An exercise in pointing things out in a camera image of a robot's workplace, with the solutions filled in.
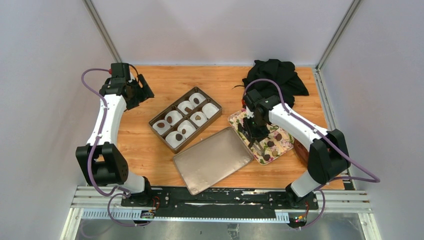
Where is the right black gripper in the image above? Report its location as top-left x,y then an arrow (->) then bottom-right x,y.
243,114 -> 271,145

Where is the dark round chocolate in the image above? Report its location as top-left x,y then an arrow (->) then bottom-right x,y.
175,133 -> 183,141

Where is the metallic box lid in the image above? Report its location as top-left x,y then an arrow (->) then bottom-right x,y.
172,127 -> 254,196

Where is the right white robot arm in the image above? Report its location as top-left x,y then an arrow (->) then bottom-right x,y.
242,90 -> 351,209

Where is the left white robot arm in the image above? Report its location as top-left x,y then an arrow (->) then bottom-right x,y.
75,62 -> 155,207

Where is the brown compartment chocolate box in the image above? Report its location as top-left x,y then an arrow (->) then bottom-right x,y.
148,86 -> 222,154

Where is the floral rectangular tray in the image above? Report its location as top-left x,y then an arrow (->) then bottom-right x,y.
227,109 -> 294,166

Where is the white paper cup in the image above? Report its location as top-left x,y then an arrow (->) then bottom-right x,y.
177,100 -> 195,115
189,111 -> 208,127
152,119 -> 171,135
177,120 -> 197,139
164,110 -> 183,126
201,102 -> 219,119
165,131 -> 186,149
188,92 -> 206,107

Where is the brown cloth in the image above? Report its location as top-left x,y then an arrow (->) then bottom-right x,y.
293,139 -> 309,166

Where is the black cloth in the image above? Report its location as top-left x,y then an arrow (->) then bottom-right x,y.
240,59 -> 310,108

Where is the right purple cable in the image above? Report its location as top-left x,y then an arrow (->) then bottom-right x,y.
243,78 -> 381,230

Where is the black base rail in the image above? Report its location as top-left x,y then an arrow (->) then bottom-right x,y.
121,186 -> 319,219

